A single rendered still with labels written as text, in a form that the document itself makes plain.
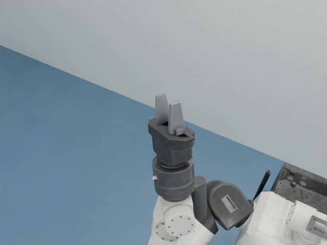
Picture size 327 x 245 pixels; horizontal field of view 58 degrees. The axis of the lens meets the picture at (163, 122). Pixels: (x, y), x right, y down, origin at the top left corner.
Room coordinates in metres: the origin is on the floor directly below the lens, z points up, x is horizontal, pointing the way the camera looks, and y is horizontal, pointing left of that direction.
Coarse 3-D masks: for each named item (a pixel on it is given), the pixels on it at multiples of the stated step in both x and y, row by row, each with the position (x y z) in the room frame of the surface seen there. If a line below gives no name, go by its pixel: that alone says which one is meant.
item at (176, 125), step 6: (174, 102) 0.39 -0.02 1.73; (180, 102) 0.39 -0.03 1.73; (174, 108) 0.38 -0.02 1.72; (180, 108) 0.38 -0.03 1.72; (174, 114) 0.37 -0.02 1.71; (180, 114) 0.38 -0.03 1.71; (168, 120) 0.37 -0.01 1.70; (174, 120) 0.37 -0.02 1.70; (180, 120) 0.37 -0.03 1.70; (168, 126) 0.36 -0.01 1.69; (174, 126) 0.36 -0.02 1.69; (180, 126) 0.37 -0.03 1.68; (174, 132) 0.36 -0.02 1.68; (180, 132) 0.35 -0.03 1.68
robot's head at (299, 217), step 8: (296, 200) 0.32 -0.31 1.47; (296, 208) 0.30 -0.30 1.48; (304, 208) 0.30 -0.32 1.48; (312, 208) 0.30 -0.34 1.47; (288, 216) 0.30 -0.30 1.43; (296, 216) 0.28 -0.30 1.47; (304, 216) 0.28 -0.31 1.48; (320, 216) 0.28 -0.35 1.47; (288, 224) 0.27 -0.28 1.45; (296, 224) 0.27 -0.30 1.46; (304, 224) 0.27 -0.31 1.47; (320, 224) 0.26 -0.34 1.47; (296, 232) 0.28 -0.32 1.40; (304, 232) 0.26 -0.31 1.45; (304, 240) 0.26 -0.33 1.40; (312, 240) 0.25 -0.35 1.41; (320, 240) 0.26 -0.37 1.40
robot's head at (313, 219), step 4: (312, 216) 0.27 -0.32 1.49; (312, 220) 0.27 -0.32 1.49; (316, 220) 0.27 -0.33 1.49; (320, 220) 0.27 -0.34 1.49; (324, 220) 0.26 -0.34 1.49; (308, 224) 0.26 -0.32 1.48; (312, 224) 0.26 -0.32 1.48; (324, 224) 0.26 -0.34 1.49; (308, 228) 0.25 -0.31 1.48; (312, 228) 0.25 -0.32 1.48; (312, 232) 0.25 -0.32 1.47; (316, 232) 0.25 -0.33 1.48; (320, 232) 0.24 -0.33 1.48; (320, 236) 0.24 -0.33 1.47; (324, 236) 0.24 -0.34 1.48
